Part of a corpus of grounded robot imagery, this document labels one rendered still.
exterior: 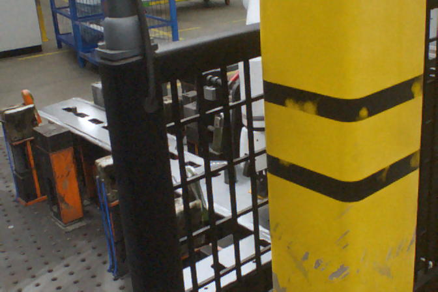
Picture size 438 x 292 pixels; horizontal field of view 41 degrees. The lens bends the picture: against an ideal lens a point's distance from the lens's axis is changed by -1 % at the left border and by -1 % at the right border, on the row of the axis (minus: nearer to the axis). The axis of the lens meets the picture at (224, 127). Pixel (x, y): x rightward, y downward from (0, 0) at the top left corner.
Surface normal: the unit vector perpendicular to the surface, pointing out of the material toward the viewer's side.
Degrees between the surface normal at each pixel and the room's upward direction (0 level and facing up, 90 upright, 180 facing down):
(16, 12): 90
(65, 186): 90
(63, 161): 90
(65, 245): 0
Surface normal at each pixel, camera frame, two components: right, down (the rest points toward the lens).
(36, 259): -0.07, -0.94
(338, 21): -0.62, 0.31
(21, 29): 0.48, 0.27
